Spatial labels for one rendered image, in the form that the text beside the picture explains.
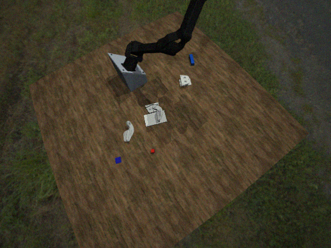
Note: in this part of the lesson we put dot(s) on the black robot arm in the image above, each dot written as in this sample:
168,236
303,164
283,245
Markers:
166,45

